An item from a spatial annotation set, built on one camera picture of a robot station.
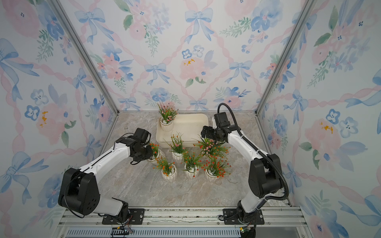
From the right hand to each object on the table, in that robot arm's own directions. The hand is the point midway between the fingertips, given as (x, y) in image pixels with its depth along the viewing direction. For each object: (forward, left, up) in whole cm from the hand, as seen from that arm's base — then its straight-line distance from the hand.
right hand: (206, 128), depth 93 cm
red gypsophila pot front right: (-26, -3, +1) cm, 27 cm away
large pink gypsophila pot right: (-14, -2, +1) cm, 14 cm away
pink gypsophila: (+11, +25, +1) cm, 27 cm away
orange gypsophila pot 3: (-23, +9, -2) cm, 24 cm away
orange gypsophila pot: (-17, +28, +5) cm, 33 cm away
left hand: (-16, +33, -5) cm, 37 cm away
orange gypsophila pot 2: (-25, +21, -5) cm, 34 cm away
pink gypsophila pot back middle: (-14, +17, +1) cm, 22 cm away
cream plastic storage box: (+12, +12, -11) cm, 20 cm away
